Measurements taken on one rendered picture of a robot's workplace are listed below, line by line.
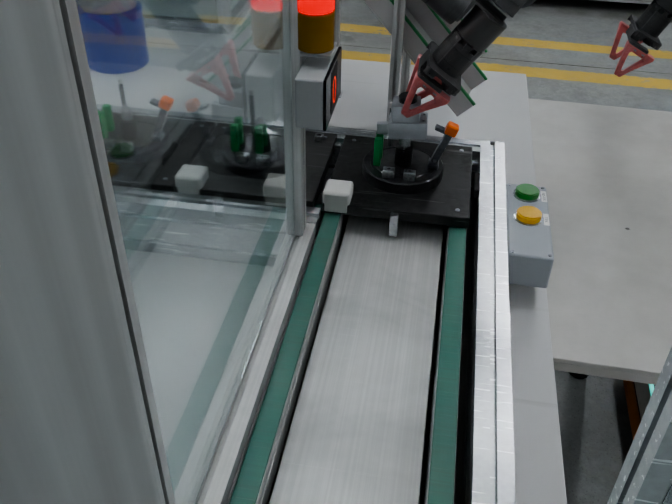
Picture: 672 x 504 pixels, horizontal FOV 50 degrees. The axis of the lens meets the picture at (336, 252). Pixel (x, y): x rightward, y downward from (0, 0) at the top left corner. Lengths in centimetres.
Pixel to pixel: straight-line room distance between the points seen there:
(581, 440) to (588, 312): 101
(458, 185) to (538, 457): 49
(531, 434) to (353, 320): 29
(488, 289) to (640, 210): 53
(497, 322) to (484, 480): 26
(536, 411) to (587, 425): 119
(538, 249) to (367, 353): 33
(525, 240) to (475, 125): 59
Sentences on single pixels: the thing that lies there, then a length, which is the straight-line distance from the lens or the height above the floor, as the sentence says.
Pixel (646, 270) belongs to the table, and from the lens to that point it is 135.
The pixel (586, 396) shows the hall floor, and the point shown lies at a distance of 231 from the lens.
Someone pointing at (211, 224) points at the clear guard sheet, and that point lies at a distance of 70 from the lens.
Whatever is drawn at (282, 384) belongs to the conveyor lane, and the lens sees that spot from 92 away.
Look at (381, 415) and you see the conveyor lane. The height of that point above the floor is 92.
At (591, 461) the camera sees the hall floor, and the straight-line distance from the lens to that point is 216.
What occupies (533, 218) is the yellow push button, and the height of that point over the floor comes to 97.
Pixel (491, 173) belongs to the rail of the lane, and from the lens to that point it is 134.
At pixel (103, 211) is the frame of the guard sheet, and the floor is 137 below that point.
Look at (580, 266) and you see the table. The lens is 131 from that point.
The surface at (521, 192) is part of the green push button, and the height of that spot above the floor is 97.
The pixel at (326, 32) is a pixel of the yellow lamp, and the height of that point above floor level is 129.
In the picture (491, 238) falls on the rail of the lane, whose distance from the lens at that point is 117.
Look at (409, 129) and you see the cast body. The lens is 121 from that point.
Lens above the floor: 162
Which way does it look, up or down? 37 degrees down
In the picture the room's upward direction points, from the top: 1 degrees clockwise
